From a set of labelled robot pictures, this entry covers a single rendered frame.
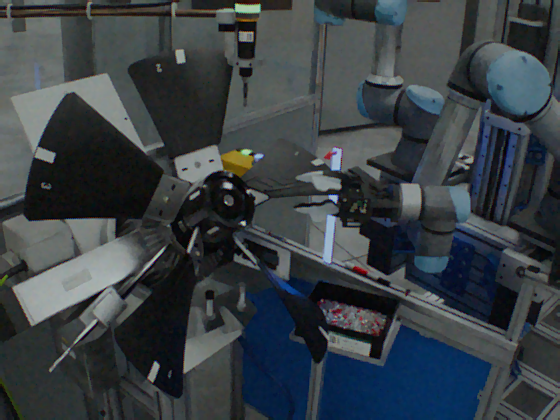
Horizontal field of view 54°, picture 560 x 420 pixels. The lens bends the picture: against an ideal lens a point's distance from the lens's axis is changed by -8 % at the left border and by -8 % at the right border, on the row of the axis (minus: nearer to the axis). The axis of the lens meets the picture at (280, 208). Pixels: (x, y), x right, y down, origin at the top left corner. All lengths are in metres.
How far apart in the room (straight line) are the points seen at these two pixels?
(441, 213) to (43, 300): 0.78
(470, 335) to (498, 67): 0.65
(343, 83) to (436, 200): 3.89
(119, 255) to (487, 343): 0.87
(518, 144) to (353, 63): 3.48
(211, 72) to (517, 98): 0.61
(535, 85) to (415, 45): 4.34
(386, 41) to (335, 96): 3.31
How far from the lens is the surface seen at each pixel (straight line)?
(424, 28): 5.51
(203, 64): 1.24
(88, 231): 1.24
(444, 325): 1.48
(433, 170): 1.32
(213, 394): 2.41
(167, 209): 1.10
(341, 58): 4.98
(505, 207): 1.77
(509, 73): 1.14
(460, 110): 1.30
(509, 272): 1.53
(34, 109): 1.31
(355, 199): 1.18
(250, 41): 1.08
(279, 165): 1.31
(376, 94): 1.77
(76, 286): 1.07
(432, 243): 1.25
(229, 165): 1.65
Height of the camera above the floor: 1.70
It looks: 27 degrees down
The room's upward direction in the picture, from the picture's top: 3 degrees clockwise
